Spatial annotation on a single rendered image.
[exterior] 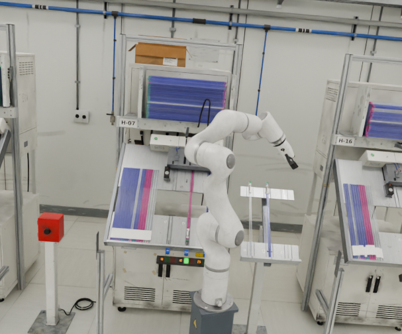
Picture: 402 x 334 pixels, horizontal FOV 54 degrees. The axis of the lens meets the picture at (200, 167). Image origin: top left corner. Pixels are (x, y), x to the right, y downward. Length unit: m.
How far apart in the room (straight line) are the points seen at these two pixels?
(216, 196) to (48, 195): 3.20
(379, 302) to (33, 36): 3.81
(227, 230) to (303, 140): 2.71
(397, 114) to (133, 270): 2.04
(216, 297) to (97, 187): 2.78
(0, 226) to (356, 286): 2.46
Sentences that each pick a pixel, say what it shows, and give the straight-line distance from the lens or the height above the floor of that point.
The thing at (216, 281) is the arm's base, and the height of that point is 0.84.
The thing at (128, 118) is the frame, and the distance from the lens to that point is 2.64.
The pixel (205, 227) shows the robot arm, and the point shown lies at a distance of 1.80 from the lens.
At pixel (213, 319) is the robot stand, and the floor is 0.66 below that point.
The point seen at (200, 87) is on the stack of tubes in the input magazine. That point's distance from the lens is 2.59.
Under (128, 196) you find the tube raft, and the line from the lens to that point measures 2.54.
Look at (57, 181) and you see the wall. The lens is 4.57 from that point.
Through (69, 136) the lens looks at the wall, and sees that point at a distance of 4.39.
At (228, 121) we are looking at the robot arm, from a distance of 1.60.
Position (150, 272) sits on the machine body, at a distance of 2.85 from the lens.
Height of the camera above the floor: 1.82
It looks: 16 degrees down
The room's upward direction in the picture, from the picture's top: 5 degrees clockwise
